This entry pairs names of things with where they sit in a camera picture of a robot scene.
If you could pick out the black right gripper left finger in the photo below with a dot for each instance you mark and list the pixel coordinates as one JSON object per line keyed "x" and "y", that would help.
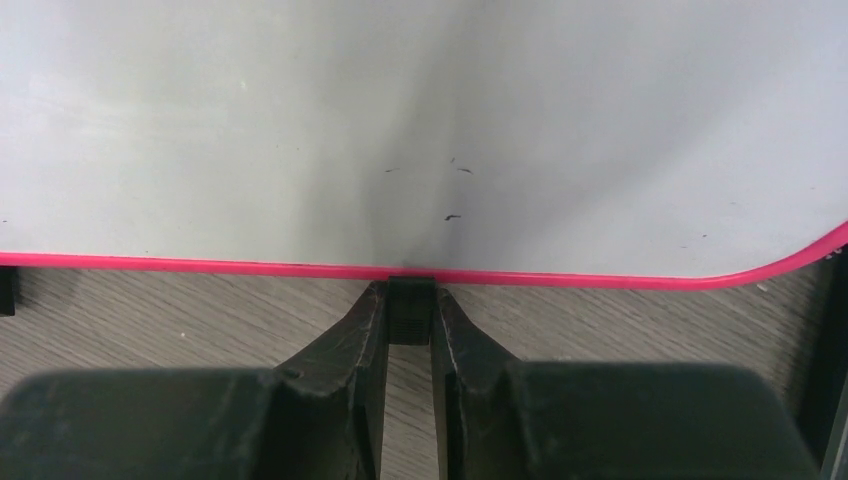
{"x": 318, "y": 415}

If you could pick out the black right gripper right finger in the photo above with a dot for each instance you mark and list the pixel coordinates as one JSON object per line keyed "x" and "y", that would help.
{"x": 500, "y": 417}

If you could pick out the pink-framed whiteboard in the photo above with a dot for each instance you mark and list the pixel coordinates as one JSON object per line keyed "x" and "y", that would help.
{"x": 611, "y": 144}

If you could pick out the black whiteboard clip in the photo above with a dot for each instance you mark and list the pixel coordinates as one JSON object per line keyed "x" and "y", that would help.
{"x": 410, "y": 305}
{"x": 9, "y": 290}

